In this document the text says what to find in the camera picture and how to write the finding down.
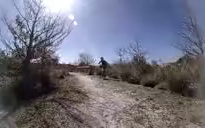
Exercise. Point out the person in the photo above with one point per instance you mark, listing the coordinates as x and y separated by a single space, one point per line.
103 64

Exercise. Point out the small bare tree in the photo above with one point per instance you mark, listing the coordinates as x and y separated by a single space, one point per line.
86 59

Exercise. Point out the pale gravel path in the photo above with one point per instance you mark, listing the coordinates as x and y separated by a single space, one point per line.
96 103

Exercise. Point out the row of dry bushes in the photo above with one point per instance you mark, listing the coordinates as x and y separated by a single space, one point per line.
156 75
33 81

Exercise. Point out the bare tree with bushy foot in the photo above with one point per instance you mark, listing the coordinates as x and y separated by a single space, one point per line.
31 40

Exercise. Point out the tall thin bare tree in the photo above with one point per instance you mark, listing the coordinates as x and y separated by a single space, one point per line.
194 41

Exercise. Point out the dry grass verge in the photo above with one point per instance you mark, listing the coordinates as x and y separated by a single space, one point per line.
193 106
10 110

